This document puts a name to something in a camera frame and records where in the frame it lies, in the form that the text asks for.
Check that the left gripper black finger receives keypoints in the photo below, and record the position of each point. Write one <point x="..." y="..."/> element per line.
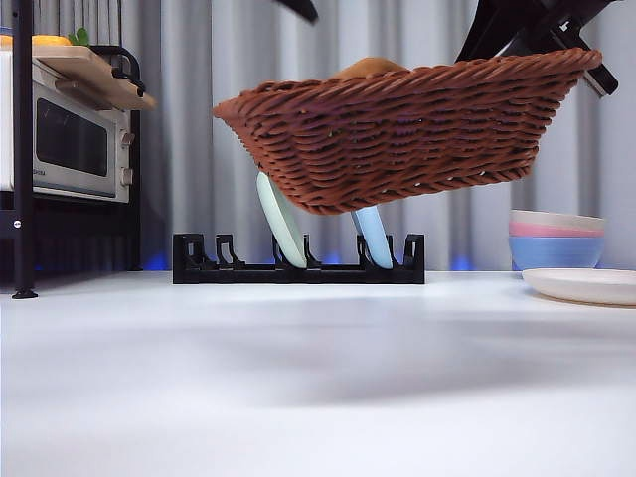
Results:
<point x="300" y="7"/>

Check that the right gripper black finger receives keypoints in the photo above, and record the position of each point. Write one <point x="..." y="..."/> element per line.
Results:
<point x="531" y="45"/>
<point x="497" y="25"/>

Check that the brown potato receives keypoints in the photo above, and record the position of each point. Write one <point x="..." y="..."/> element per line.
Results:
<point x="370" y="67"/>

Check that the brown wicker basket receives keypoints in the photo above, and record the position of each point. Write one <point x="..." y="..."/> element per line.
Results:
<point x="397" y="149"/>

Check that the grey curtain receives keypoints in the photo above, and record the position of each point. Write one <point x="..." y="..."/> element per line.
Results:
<point x="199" y="49"/>

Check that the pink bowl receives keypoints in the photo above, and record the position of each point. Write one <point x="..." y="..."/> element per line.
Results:
<point x="539" y="231"/>

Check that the blue bowl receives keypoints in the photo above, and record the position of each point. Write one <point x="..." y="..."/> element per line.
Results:
<point x="556" y="253"/>

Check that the wooden cutting board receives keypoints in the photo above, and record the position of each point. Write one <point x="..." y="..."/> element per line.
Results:
<point x="99" y="79"/>

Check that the green leaf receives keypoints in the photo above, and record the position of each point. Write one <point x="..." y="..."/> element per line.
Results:
<point x="79" y="37"/>

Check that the pale green plate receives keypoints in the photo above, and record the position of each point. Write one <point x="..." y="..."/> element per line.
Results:
<point x="285" y="233"/>

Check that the pale blue plate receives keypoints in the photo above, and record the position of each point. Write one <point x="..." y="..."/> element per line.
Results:
<point x="375" y="243"/>

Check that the white plate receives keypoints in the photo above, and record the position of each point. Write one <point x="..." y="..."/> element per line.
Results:
<point x="586" y="287"/>

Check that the yellow fruit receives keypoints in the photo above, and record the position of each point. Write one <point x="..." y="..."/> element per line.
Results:
<point x="52" y="41"/>

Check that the cream toaster oven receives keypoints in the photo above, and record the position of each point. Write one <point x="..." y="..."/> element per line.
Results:
<point x="69" y="144"/>

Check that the black plate rack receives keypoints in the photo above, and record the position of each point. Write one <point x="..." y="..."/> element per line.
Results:
<point x="181" y="258"/>

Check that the black metal shelf frame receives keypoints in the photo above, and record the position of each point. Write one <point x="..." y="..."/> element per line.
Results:
<point x="22" y="149"/>

